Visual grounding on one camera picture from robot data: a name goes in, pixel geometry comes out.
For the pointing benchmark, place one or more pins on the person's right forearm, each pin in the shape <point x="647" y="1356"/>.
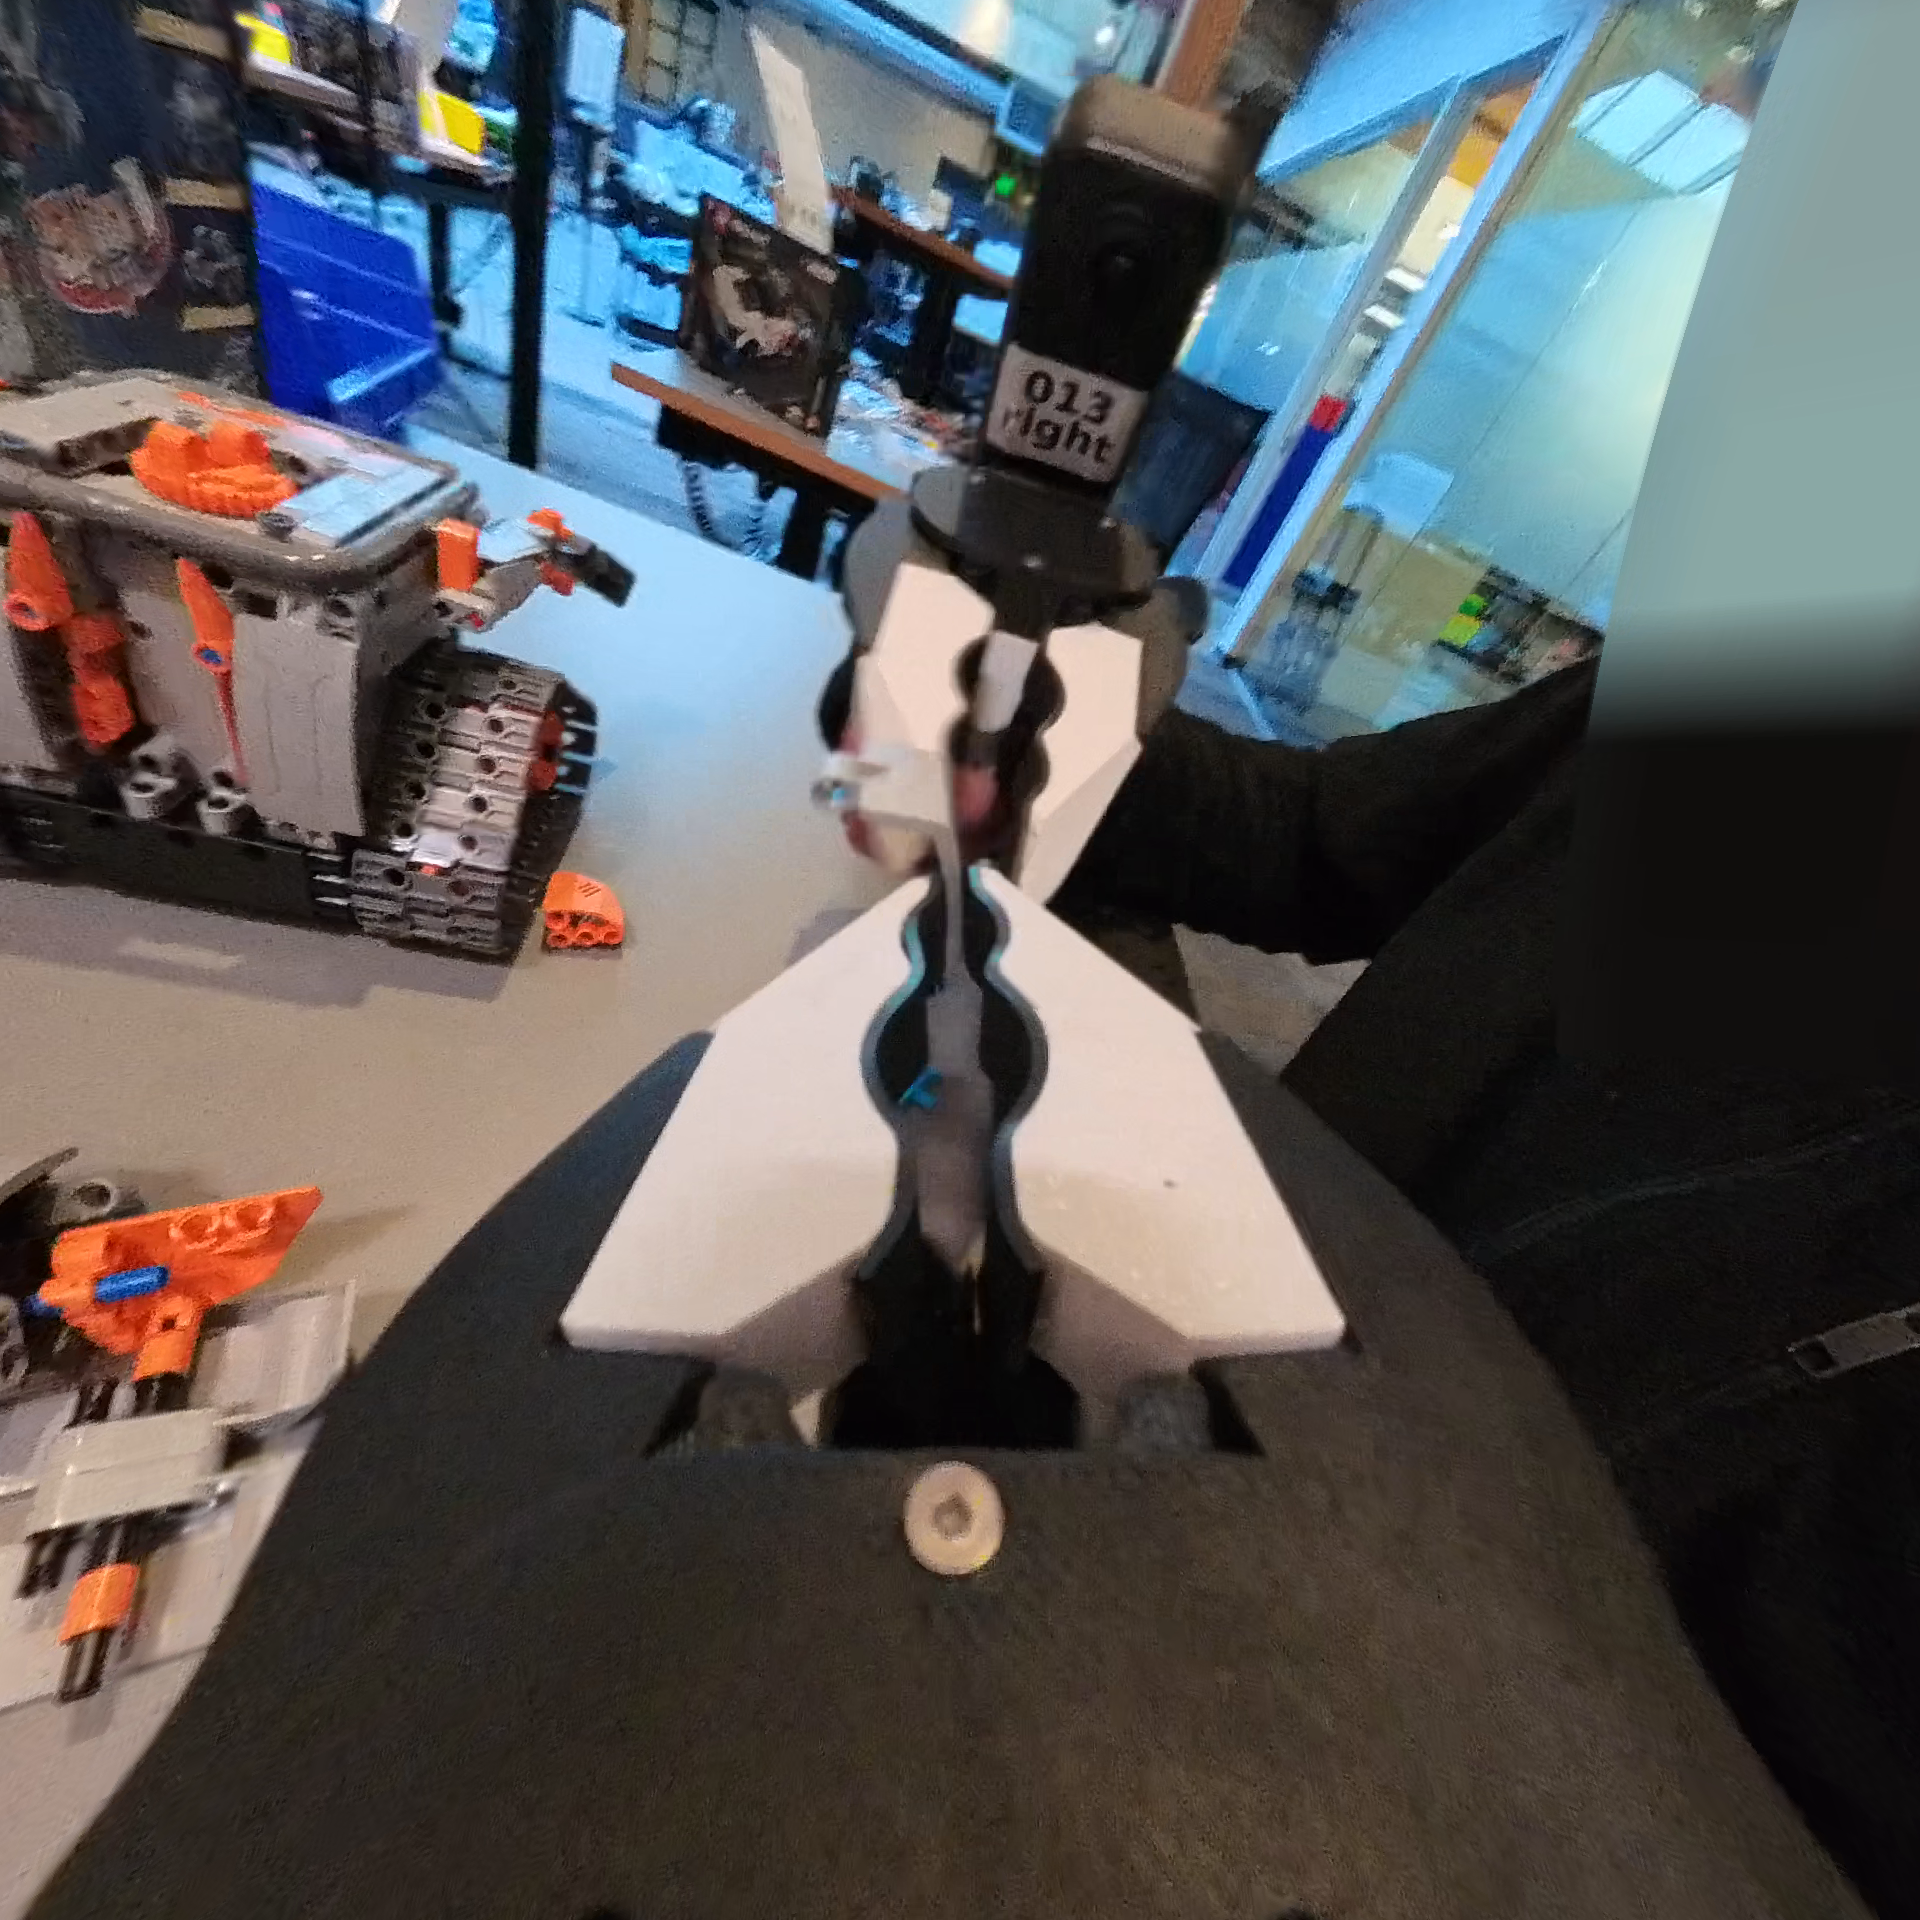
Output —
<point x="1319" y="811"/>

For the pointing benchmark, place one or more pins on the orange curved beam brick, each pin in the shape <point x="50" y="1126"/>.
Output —
<point x="581" y="913"/>

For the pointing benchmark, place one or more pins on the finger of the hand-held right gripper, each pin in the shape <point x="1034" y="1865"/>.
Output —
<point x="914" y="659"/>
<point x="1103" y="718"/>

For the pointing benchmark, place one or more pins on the blue robot kit box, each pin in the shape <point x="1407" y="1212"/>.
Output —
<point x="90" y="182"/>

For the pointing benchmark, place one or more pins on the grey orange tracked toy robot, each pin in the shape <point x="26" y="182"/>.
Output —
<point x="300" y="674"/>

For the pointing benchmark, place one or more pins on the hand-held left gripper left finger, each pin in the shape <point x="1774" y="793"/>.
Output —
<point x="735" y="1185"/>

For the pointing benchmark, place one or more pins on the grey orange brick assembly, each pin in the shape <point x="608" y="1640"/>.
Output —
<point x="180" y="1262"/>

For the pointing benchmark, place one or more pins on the yellow plastic bin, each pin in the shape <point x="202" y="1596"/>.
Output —
<point x="451" y="122"/>

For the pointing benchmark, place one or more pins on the blue plastic bin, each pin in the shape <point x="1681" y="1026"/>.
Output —
<point x="339" y="314"/>

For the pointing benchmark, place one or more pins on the person's dark upper body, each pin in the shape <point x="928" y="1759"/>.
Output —
<point x="1651" y="1273"/>

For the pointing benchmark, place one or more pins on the grey curved panel brick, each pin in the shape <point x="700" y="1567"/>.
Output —
<point x="951" y="1037"/>

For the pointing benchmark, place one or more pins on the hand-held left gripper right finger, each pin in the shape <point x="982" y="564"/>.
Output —
<point x="1185" y="1198"/>

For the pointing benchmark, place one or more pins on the person's right hand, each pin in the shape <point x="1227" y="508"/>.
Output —
<point x="857" y="811"/>

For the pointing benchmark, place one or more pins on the black kit box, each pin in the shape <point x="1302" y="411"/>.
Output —
<point x="765" y="314"/>

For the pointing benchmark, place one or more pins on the black pole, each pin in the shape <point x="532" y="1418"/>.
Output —
<point x="537" y="225"/>

